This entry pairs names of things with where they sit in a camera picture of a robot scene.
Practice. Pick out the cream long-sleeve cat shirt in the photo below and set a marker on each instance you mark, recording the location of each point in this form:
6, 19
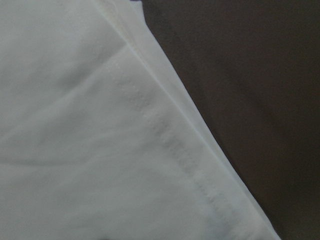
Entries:
99, 139

